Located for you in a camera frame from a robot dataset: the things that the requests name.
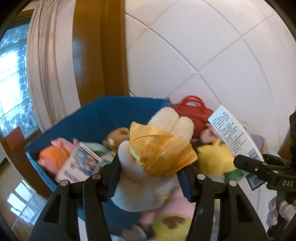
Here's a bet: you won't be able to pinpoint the brown dog plush striped shirt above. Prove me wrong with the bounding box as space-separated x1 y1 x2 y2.
248 134 267 153

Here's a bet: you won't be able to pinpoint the brown plush toy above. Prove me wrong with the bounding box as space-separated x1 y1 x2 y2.
102 127 130 151

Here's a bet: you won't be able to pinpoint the yellow mouse plush toy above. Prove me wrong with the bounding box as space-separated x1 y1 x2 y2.
195 140 236 179

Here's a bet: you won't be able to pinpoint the pink pig plush toy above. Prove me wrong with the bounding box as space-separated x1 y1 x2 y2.
199 124 220 145

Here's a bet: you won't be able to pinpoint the colourful picture box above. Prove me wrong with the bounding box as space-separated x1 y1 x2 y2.
55 142 106 184

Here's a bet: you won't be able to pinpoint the green and white wipes pack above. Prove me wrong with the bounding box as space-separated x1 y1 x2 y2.
85 142 116 163

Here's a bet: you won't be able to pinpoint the green plush toy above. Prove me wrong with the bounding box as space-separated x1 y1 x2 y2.
223 169 244 183

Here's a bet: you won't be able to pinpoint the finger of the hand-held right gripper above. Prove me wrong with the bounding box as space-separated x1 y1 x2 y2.
233 154 278 181
263 153 292 170

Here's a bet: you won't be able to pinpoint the white curtain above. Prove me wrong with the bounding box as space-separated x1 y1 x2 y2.
26 0 81 132

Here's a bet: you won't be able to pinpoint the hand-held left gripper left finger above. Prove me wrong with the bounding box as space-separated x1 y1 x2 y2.
28 156 122 241

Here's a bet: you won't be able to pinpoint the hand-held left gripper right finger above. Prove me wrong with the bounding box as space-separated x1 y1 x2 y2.
178 166 270 241

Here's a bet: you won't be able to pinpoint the person's right hand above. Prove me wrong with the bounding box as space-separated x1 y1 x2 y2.
266 197 296 229

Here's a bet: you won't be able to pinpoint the pink and orange plush toy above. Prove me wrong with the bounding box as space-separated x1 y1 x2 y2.
37 137 79 179

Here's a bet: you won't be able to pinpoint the pink star plush green shorts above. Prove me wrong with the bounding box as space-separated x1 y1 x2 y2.
139 185 197 241

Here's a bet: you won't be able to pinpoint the window with patterned glass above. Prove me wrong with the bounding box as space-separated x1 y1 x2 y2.
0 22 40 139

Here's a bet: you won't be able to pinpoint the blue plastic crate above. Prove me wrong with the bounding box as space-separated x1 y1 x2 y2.
24 95 173 230

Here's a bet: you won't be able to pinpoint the white and green box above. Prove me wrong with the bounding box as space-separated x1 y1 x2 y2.
207 105 265 191

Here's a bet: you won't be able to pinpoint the red toy suitcase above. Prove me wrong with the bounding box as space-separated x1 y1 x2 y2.
172 95 214 139

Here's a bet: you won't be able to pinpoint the brown wooden post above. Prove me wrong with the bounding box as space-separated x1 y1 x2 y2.
73 0 130 109

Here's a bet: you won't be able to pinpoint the cream plush with yellow cloth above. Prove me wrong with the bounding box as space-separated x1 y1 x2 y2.
111 107 199 212

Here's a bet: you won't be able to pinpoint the light blue floral bed sheet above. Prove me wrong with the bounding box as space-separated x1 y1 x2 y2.
215 148 285 241

